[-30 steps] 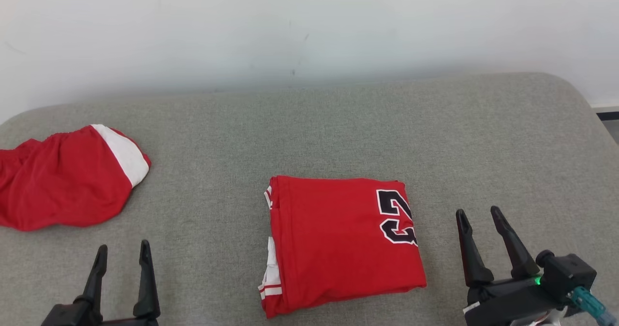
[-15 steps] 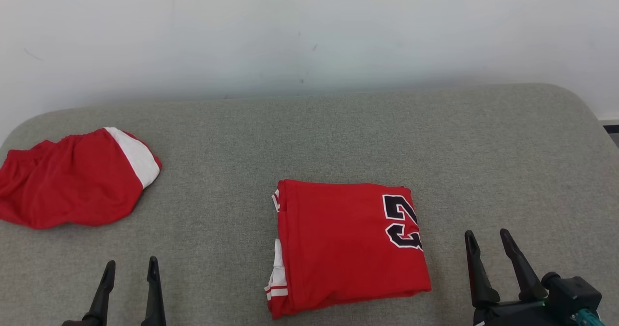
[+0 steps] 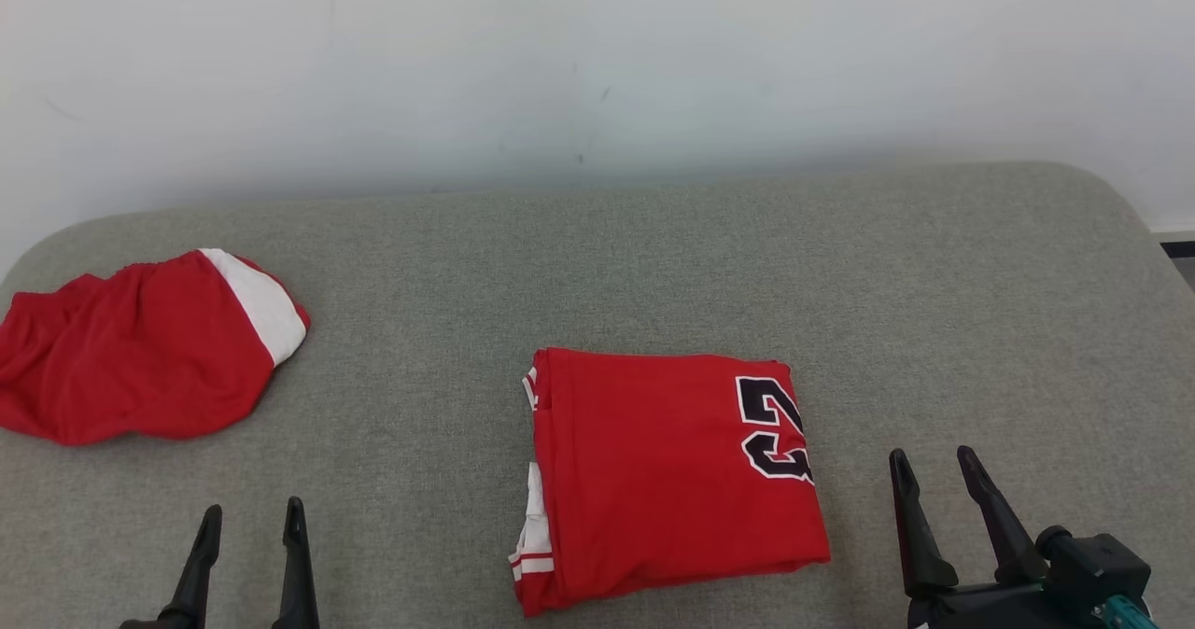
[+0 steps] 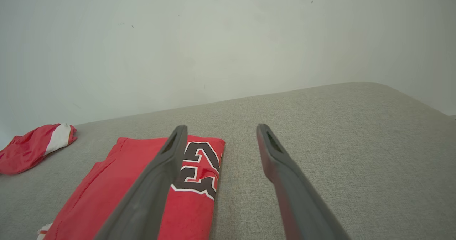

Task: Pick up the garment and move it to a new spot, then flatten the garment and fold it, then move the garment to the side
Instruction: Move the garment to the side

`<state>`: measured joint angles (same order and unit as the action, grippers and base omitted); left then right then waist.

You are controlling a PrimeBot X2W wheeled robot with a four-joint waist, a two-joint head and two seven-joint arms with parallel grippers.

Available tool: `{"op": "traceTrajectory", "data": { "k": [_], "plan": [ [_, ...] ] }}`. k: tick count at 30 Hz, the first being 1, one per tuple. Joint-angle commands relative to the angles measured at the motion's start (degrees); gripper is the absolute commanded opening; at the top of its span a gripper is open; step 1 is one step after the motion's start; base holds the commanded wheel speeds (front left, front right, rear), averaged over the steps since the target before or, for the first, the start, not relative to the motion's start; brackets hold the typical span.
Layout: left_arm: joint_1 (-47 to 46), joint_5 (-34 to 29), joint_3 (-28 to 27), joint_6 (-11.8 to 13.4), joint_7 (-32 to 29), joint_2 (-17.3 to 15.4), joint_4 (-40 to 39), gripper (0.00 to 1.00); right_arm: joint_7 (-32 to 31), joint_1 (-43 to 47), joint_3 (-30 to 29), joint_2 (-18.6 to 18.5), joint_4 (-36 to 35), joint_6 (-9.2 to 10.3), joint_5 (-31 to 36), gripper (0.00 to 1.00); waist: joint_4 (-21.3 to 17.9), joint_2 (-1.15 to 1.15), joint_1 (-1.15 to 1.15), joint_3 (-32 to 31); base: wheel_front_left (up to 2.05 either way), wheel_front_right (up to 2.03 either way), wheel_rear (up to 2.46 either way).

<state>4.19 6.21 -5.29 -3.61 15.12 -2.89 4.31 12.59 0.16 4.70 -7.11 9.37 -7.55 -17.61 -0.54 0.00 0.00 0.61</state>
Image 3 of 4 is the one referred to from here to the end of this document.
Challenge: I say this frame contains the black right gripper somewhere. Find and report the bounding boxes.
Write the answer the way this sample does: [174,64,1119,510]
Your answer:
[890,445,1121,629]

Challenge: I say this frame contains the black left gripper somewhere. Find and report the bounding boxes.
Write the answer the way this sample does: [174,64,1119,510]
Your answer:
[119,496,320,629]

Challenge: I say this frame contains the red shorts with white panel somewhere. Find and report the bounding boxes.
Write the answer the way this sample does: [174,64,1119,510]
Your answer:
[0,248,311,446]

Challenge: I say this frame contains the red basketball jersey number 23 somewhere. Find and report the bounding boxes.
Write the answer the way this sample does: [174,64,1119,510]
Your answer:
[509,347,832,618]

